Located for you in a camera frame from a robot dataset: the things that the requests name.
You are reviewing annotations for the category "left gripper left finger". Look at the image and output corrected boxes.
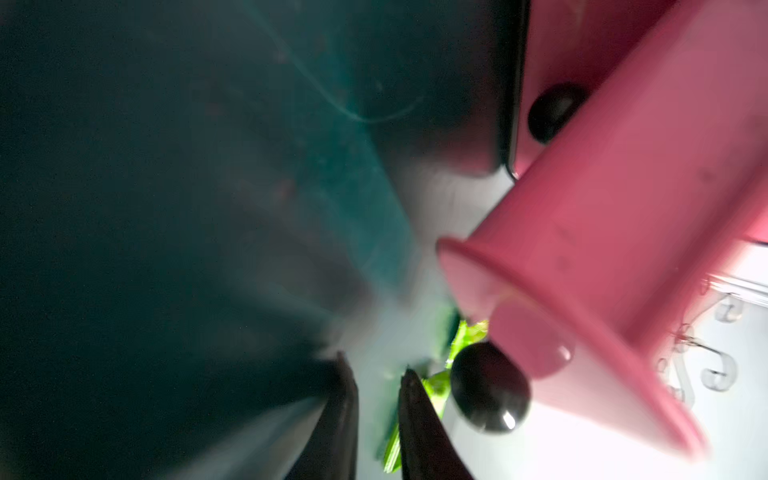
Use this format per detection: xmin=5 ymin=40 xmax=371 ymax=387
xmin=284 ymin=352 xmax=359 ymax=480

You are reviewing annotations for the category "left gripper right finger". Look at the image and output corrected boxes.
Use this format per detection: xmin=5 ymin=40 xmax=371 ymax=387
xmin=398 ymin=368 xmax=473 ymax=480

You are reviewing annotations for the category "green cookie packet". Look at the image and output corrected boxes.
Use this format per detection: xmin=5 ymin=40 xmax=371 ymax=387
xmin=381 ymin=317 xmax=488 ymax=474

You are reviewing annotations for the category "black pink drawer cabinet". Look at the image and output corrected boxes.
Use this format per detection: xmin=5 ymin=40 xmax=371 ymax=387
xmin=437 ymin=1 xmax=767 ymax=458

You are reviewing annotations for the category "green table mat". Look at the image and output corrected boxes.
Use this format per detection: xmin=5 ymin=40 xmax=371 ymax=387
xmin=1 ymin=1 xmax=527 ymax=479

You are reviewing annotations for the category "black mug tree stand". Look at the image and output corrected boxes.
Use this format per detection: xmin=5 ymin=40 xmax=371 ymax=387
xmin=655 ymin=293 xmax=744 ymax=409

